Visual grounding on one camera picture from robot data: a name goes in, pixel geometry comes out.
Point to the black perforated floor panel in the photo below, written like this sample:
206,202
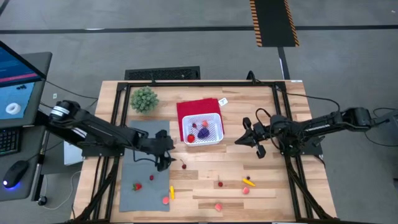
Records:
161,74

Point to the small white tag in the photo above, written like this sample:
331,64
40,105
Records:
223,101

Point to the black mouse with blue light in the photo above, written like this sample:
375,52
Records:
15,172

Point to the white box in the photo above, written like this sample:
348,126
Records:
72,154

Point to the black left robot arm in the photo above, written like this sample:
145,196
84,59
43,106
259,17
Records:
93,127

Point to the black keyboard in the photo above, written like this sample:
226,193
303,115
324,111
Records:
9,141

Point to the yellow elongated toy vegetable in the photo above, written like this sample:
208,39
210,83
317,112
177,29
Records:
172,193
248,182

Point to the red cloth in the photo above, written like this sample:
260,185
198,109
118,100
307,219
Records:
196,107

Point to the black orange-striped floor ramp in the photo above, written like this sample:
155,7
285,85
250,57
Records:
273,23

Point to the green plant in patterned pot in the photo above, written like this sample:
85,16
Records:
144,99

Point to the purple toy grape bunch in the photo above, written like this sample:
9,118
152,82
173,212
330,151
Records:
203,133

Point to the red toy strawberry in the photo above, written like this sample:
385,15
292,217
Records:
191,138
137,186

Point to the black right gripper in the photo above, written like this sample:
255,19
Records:
263,134

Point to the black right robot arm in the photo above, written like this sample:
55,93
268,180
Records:
323,126

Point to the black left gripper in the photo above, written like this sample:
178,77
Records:
158,145

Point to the grey desk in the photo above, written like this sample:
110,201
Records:
42,60

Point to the red bell pepper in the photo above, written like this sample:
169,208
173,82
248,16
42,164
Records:
220,184

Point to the grey cloth mat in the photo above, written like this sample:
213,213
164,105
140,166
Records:
143,193

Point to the white perforated plastic basket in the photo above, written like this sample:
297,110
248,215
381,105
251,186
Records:
219,130

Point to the black metal table frame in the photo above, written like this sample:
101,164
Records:
202,84

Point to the computer monitor with blue screen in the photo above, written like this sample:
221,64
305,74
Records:
15,93

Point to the pink toy peach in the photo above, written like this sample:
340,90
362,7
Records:
218,207
165,200
205,124
245,190

